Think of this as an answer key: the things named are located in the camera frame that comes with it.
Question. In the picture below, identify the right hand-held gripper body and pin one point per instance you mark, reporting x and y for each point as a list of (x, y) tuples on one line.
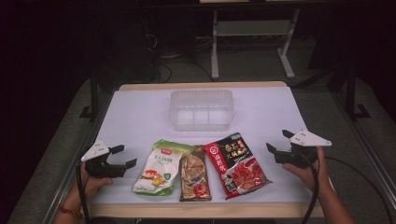
[(300, 155)]

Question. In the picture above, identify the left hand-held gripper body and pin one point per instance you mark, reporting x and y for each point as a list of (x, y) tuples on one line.
[(99, 169)]

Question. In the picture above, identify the green and white packet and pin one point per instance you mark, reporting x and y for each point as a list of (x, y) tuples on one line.
[(158, 171)]

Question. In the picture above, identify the red and black packet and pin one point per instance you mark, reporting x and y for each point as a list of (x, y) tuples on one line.
[(238, 165)]

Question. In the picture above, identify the brown packet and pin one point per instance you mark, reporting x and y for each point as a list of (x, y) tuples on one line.
[(194, 177)]

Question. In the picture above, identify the clear plastic container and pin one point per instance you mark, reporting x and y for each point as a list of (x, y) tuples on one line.
[(201, 110)]

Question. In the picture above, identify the person's left hand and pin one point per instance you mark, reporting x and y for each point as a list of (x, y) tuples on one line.
[(93, 185)]

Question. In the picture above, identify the person's right hand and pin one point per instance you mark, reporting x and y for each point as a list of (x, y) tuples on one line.
[(314, 177)]

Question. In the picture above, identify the white table sheet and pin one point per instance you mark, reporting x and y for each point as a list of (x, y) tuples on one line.
[(137, 118)]

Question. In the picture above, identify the black metal stand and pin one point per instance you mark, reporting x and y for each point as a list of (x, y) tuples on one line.
[(351, 93), (94, 93)]

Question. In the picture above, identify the aluminium rail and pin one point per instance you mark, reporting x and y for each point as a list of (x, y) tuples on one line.
[(367, 146), (71, 174)]

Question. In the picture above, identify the white metal table frame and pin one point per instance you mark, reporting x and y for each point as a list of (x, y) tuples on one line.
[(249, 28)]

